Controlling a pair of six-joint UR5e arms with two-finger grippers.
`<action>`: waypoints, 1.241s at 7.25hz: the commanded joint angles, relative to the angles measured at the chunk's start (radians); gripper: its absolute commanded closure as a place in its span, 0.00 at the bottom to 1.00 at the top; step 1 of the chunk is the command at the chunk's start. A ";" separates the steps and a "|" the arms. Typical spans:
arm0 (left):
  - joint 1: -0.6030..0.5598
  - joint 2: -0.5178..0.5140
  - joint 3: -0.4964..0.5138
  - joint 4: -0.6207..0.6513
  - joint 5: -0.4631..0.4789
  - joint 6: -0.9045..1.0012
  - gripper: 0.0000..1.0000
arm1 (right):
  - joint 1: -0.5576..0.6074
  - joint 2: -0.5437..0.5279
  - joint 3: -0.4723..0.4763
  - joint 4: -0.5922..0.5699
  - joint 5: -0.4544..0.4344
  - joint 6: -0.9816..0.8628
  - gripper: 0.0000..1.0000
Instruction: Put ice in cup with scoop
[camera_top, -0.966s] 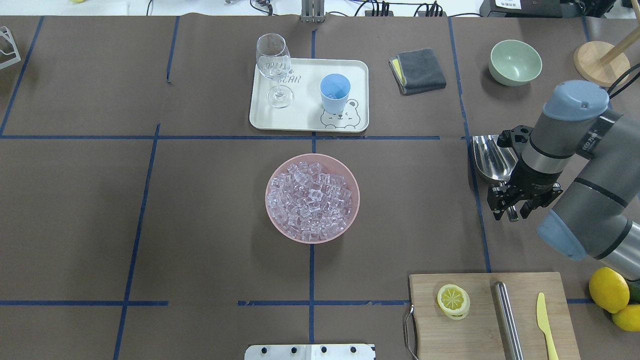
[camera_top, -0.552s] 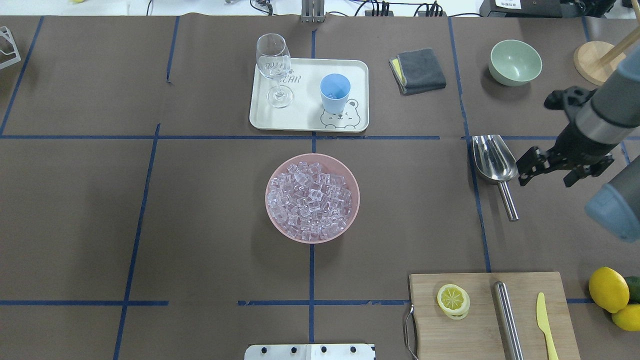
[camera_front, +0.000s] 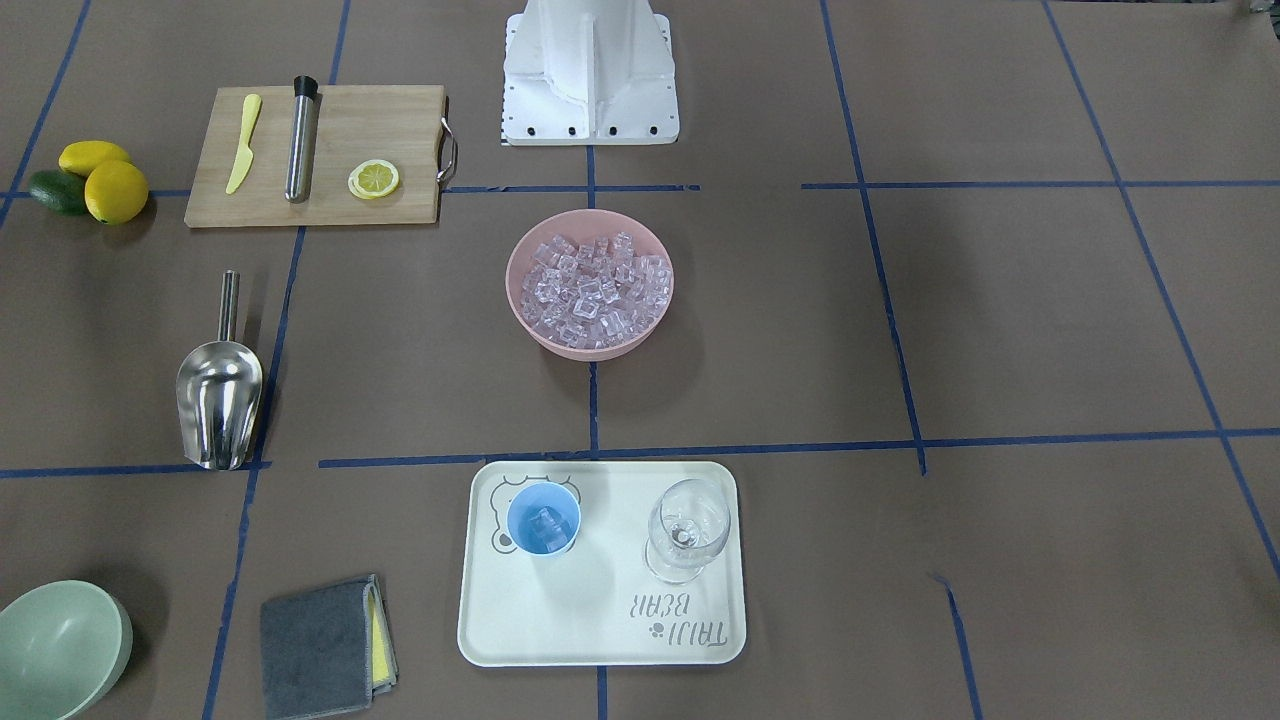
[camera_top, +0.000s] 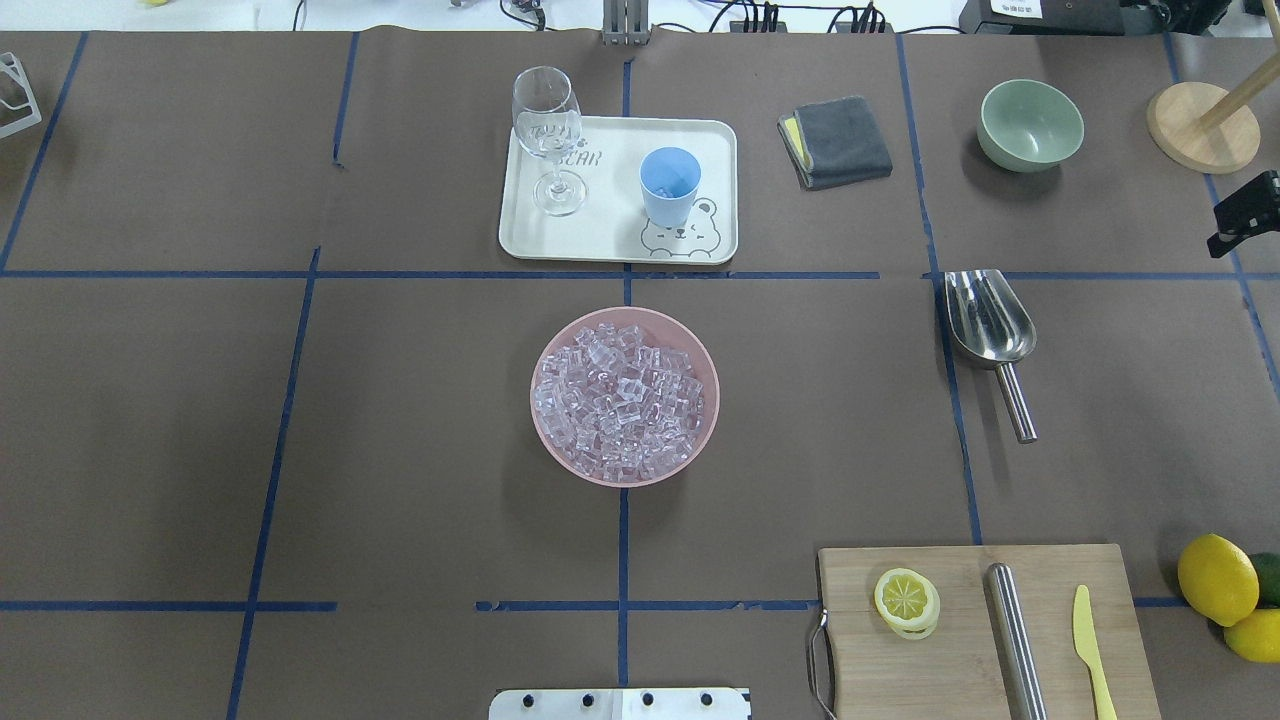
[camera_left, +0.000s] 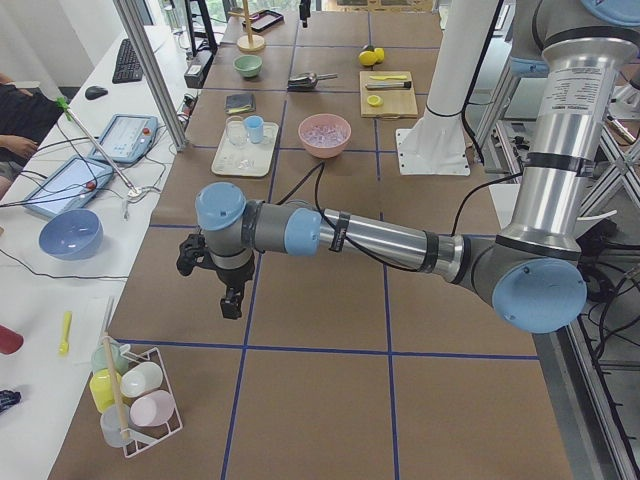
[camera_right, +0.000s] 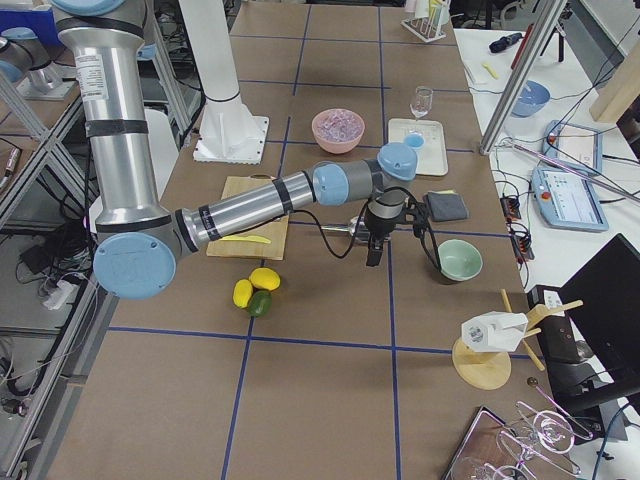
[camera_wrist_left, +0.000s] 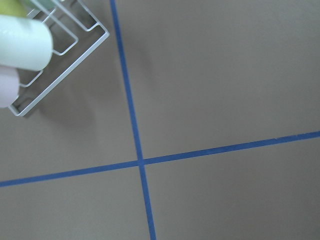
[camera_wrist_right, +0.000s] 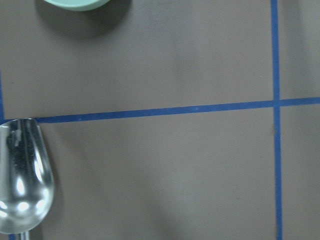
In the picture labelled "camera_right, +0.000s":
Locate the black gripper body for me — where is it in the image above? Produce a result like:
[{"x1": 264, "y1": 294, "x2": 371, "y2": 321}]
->
[{"x1": 364, "y1": 192, "x2": 428, "y2": 240}]

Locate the stainless steel ice scoop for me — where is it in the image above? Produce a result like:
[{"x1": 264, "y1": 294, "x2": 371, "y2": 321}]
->
[{"x1": 321, "y1": 217, "x2": 370, "y2": 242}]

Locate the blue cup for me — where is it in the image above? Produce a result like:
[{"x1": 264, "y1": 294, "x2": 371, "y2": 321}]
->
[{"x1": 404, "y1": 132, "x2": 425, "y2": 151}]

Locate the pile of ice cubes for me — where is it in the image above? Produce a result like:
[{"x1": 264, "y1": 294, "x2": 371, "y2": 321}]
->
[{"x1": 316, "y1": 110, "x2": 364, "y2": 143}]

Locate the wooden cup tree stand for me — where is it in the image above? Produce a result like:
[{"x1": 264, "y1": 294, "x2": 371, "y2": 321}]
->
[{"x1": 452, "y1": 289, "x2": 583, "y2": 390}]

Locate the grey folded cloth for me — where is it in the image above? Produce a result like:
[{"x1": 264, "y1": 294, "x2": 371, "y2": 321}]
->
[{"x1": 423, "y1": 191, "x2": 469, "y2": 222}]

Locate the cream serving tray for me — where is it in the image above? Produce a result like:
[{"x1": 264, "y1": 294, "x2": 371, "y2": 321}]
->
[{"x1": 388, "y1": 118, "x2": 448, "y2": 176}]

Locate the green bowl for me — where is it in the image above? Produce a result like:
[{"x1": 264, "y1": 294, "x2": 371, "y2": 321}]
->
[{"x1": 438, "y1": 239, "x2": 484, "y2": 282}]

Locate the pink bowl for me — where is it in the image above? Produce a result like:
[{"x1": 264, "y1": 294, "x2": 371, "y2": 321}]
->
[{"x1": 311, "y1": 108, "x2": 365, "y2": 154}]

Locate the wooden cutting board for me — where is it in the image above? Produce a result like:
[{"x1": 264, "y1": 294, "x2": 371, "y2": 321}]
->
[{"x1": 206, "y1": 175, "x2": 289, "y2": 260}]

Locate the yellow plastic knife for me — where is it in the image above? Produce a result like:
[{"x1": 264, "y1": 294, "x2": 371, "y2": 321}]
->
[{"x1": 221, "y1": 235, "x2": 272, "y2": 244}]

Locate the yellow lemon round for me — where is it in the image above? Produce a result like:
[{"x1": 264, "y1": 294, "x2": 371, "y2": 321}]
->
[{"x1": 249, "y1": 267, "x2": 281, "y2": 291}]

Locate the clear wine glass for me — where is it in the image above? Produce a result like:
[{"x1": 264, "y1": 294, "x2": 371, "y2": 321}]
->
[{"x1": 410, "y1": 86, "x2": 434, "y2": 121}]

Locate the yellow lemon upper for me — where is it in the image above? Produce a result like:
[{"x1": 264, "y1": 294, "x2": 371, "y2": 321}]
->
[{"x1": 232, "y1": 279, "x2": 254, "y2": 309}]

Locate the yellow plastic utensil on desk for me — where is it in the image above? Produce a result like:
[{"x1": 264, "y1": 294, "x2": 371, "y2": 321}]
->
[{"x1": 482, "y1": 62, "x2": 499, "y2": 80}]

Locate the teach pendant near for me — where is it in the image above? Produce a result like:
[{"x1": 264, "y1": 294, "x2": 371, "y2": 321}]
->
[{"x1": 531, "y1": 167, "x2": 609, "y2": 232}]

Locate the teach pendant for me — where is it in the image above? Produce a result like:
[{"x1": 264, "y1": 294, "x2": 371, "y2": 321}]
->
[
  {"x1": 531, "y1": 167, "x2": 609, "y2": 232},
  {"x1": 542, "y1": 120, "x2": 603, "y2": 175}
]

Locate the blue bowl on desk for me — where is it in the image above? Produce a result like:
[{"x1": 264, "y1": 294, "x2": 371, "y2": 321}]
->
[{"x1": 511, "y1": 80, "x2": 551, "y2": 118}]

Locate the teach pendant far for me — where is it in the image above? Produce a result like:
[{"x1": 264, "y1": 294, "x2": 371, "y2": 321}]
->
[{"x1": 542, "y1": 120, "x2": 603, "y2": 175}]

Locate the black monitor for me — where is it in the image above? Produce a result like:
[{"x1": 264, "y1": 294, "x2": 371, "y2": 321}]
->
[{"x1": 559, "y1": 233, "x2": 639, "y2": 413}]

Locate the white plastic chair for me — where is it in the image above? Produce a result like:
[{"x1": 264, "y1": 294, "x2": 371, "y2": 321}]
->
[{"x1": 89, "y1": 109, "x2": 179, "y2": 234}]

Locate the blue storage crate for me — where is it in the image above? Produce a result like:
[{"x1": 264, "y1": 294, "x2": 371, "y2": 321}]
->
[{"x1": 1, "y1": 1, "x2": 61, "y2": 46}]

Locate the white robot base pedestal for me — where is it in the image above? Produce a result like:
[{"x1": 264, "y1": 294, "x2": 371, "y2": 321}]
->
[{"x1": 180, "y1": 0, "x2": 269, "y2": 165}]

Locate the white wire cup rack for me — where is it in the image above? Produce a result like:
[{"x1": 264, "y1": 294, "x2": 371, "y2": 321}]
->
[{"x1": 401, "y1": 0, "x2": 451, "y2": 43}]

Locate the aluminium frame post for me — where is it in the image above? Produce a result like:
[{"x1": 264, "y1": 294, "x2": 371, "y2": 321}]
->
[{"x1": 479, "y1": 0, "x2": 567, "y2": 155}]

